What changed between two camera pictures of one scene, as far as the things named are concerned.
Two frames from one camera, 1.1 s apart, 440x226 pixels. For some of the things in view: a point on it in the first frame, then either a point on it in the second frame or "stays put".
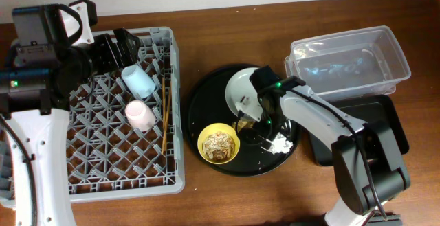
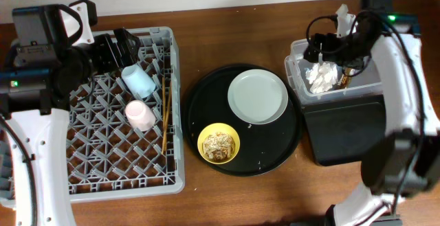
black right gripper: [262, 80] → [318, 47]
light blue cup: [139, 80] stays put
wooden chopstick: [163, 128] stays put
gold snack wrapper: [241, 124] → [346, 80]
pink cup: [139, 115] stays put
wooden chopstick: [168, 118] stays put
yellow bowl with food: [218, 143] stays put
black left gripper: [112, 51] stays put
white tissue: [279, 145] → [322, 77]
